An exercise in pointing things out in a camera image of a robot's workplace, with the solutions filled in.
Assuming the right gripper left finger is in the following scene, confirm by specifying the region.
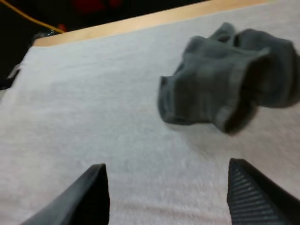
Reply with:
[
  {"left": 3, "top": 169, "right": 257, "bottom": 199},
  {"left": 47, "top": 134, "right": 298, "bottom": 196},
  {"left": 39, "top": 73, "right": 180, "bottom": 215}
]
[{"left": 20, "top": 163, "right": 111, "bottom": 225}]

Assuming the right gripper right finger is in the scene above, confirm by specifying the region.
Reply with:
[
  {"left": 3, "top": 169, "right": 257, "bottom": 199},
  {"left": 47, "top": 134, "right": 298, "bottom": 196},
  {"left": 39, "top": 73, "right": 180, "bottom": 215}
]
[{"left": 226, "top": 157, "right": 300, "bottom": 225}]

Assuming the pile of grey-green towels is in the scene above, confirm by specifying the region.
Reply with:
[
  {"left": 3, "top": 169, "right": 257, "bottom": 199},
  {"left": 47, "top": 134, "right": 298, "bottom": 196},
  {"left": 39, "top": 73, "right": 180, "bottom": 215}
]
[{"left": 157, "top": 22, "right": 299, "bottom": 135}]

